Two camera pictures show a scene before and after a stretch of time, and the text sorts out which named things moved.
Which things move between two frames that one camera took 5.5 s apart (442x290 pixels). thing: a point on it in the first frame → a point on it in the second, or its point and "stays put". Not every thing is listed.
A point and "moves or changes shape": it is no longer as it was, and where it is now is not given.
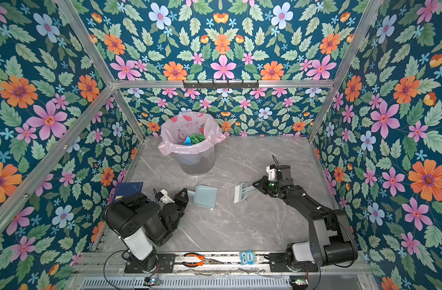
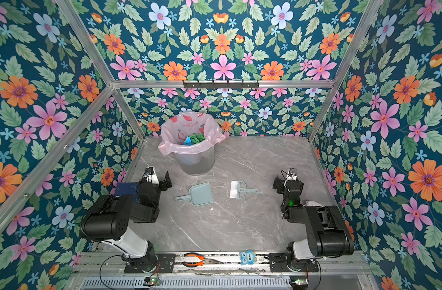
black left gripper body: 180,205 → 154,191
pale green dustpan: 204,195 moves or changes shape
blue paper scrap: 188,141 stays put
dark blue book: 127,189 stays put
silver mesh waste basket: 197,164 stays put
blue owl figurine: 248,257 stays put
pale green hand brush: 241,192 moves or changes shape
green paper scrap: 195,139 stays put
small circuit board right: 299,281 stays put
